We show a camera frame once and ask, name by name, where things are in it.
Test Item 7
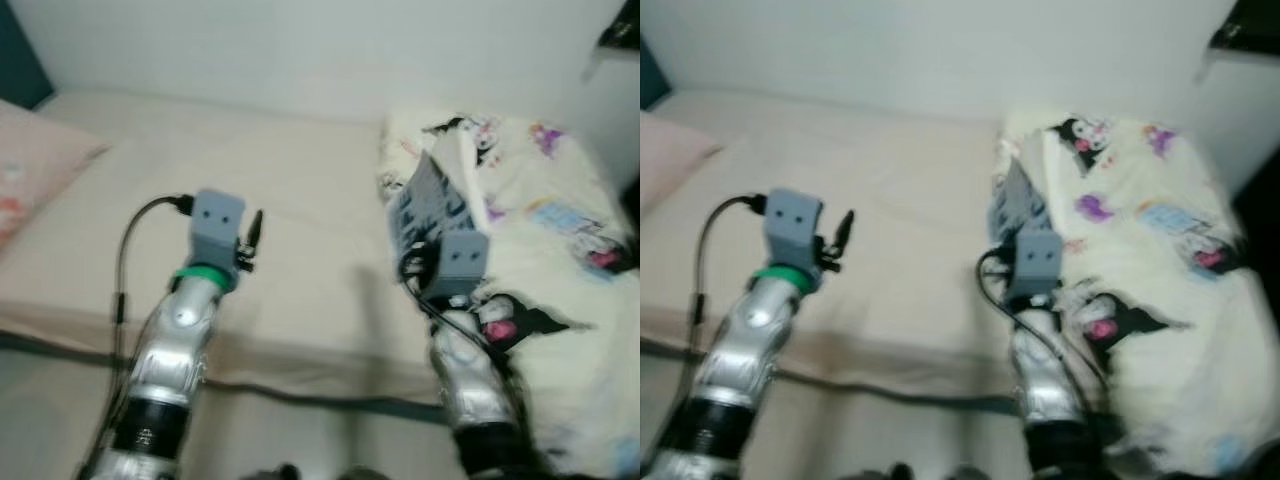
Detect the cream cartoon print blanket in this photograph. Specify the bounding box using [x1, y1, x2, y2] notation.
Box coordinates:
[985, 108, 1271, 480]
[376, 105, 641, 480]

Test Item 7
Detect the pink patterned pillow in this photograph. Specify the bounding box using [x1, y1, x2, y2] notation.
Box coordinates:
[640, 110, 723, 216]
[0, 98, 111, 256]

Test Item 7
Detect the black wall shelf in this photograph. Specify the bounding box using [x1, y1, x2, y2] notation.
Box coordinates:
[1203, 0, 1280, 57]
[597, 0, 641, 53]

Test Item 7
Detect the mattress with cream sheet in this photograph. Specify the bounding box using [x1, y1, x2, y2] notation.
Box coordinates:
[640, 88, 1031, 416]
[0, 88, 451, 406]

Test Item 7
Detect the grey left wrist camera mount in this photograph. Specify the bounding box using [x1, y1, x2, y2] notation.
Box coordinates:
[189, 189, 247, 279]
[765, 188, 825, 276]

